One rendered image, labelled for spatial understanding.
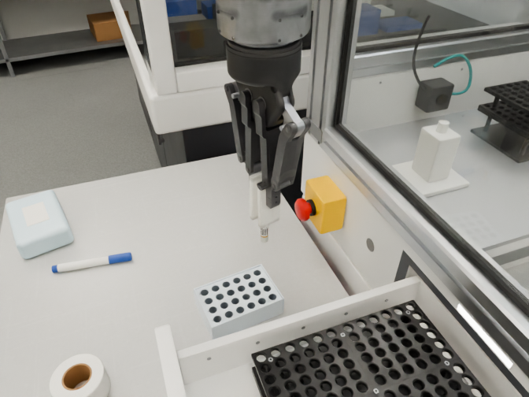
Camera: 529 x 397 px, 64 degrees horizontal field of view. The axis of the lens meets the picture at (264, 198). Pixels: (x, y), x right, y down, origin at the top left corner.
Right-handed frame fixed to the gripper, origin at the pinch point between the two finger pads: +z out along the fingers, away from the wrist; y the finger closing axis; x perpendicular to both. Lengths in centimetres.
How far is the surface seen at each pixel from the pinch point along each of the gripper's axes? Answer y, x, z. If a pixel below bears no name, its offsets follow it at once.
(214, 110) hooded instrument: -54, 22, 17
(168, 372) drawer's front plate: 9.8, -19.1, 7.9
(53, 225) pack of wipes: -37.3, -22.7, 20.4
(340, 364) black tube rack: 18.3, -2.5, 10.8
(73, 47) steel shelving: -340, 48, 87
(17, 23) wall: -394, 20, 75
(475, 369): 26.8, 12.3, 14.7
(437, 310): 19.3, 14.3, 13.0
